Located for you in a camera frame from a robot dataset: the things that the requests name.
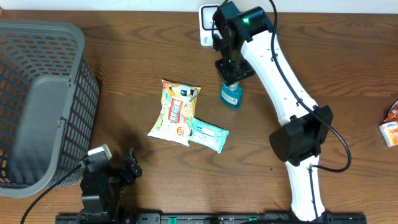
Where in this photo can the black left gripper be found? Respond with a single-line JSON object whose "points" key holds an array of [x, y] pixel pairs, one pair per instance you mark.
{"points": [[128, 175]]}

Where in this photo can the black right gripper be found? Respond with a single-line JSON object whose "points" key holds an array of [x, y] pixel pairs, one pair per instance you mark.
{"points": [[229, 78]]}

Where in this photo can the blue mouthwash bottle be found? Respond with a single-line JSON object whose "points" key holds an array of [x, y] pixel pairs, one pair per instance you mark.
{"points": [[231, 95]]}

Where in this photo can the yellow chips snack bag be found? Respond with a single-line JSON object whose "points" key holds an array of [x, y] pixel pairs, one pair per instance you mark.
{"points": [[178, 105]]}

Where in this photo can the light blue wet wipes pack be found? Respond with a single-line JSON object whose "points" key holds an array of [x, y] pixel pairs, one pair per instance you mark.
{"points": [[208, 135]]}

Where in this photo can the brown Top chocolate bar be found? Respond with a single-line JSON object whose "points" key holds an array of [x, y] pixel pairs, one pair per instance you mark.
{"points": [[393, 113]]}

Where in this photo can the small orange white tissue pack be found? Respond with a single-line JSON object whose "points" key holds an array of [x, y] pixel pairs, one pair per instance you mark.
{"points": [[389, 133]]}

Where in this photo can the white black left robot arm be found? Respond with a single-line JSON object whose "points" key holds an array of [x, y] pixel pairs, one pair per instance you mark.
{"points": [[102, 185]]}

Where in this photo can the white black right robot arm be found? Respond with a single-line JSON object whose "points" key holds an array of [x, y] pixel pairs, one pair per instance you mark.
{"points": [[249, 46]]}

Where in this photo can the white barcode scanner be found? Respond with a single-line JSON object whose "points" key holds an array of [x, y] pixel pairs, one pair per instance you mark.
{"points": [[205, 14]]}

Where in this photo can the grey plastic mesh basket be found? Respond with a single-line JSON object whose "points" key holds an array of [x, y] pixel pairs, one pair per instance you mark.
{"points": [[49, 97]]}

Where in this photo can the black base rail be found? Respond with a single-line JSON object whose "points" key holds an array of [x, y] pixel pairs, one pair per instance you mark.
{"points": [[155, 218]]}

